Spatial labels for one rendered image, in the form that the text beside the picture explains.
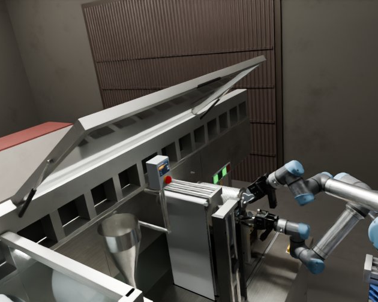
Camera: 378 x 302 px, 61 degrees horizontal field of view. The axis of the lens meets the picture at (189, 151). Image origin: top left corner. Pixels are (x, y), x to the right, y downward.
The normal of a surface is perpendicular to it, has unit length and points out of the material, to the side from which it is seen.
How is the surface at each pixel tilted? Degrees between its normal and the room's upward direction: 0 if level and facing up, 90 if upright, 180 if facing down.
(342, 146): 90
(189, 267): 90
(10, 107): 90
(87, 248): 90
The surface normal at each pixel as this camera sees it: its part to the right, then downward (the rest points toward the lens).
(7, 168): 0.84, 0.10
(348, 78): -0.52, 0.36
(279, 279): -0.11, -0.93
